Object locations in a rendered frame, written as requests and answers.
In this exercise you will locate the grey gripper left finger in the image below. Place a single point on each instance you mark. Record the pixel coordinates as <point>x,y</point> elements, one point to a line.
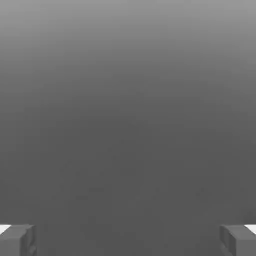
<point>16,241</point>

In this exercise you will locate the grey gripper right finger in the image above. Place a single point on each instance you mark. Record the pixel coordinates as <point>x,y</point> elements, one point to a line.
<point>240,242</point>

